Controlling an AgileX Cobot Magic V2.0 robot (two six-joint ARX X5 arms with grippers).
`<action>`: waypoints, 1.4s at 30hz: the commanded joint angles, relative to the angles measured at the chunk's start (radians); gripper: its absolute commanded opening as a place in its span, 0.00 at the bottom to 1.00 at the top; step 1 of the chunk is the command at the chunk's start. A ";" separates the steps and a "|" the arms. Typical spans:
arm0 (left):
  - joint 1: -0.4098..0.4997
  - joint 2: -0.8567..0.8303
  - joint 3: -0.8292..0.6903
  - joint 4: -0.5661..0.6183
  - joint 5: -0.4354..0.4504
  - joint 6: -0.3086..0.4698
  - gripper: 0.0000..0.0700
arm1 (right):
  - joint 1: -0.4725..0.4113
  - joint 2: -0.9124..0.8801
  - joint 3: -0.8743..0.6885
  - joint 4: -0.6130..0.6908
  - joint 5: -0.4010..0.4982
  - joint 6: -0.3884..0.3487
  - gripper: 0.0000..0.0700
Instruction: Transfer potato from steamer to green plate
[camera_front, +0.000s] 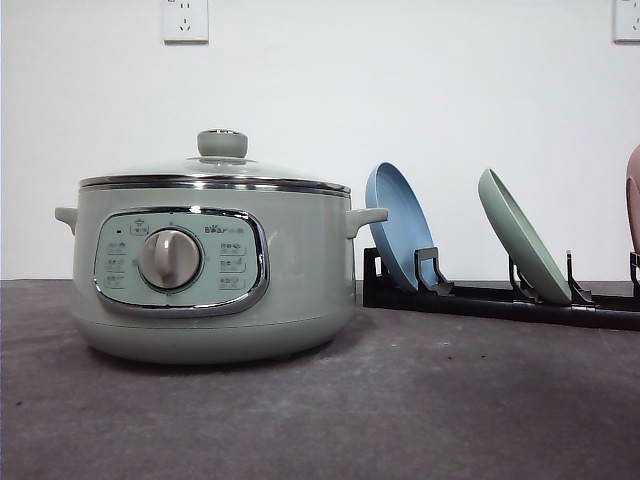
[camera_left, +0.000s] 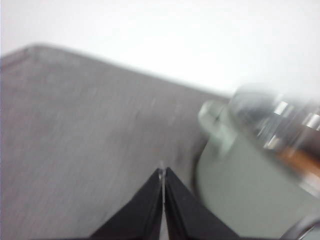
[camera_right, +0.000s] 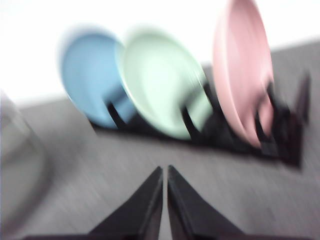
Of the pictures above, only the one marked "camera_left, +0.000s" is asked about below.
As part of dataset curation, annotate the grey table mat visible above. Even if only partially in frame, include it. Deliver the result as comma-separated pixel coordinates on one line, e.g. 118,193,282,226
0,44,229,240

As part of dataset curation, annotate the glass steamer lid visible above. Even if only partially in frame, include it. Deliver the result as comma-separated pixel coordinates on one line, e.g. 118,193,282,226
229,83,320,182

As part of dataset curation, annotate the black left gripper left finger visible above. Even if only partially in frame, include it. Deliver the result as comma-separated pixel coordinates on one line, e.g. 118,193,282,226
90,168,164,240

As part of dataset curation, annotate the green electric steamer pot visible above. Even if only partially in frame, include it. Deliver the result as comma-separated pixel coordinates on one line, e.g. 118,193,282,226
193,90,320,240

